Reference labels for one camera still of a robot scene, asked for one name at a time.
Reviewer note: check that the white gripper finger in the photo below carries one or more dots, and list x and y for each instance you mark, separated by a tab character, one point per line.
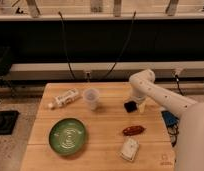
141	107

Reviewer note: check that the black eraser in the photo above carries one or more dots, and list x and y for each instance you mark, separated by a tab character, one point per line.
130	106

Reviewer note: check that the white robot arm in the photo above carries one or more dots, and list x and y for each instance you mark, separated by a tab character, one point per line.
189	153

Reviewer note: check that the translucent plastic cup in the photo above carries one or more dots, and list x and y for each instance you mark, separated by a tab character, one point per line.
91	98

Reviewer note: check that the green ceramic plate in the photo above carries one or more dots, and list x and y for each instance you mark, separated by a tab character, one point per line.
67	136

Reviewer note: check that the red-brown snack packet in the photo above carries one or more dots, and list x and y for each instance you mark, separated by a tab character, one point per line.
133	130

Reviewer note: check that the blue connector box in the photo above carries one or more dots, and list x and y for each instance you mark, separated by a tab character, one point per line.
169	118

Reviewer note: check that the black floor mat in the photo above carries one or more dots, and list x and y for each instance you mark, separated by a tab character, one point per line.
7	121

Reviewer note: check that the dark chair at left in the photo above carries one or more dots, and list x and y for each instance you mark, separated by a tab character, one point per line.
6	62

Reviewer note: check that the white wall outlet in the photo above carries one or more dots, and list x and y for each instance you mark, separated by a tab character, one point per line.
87	75

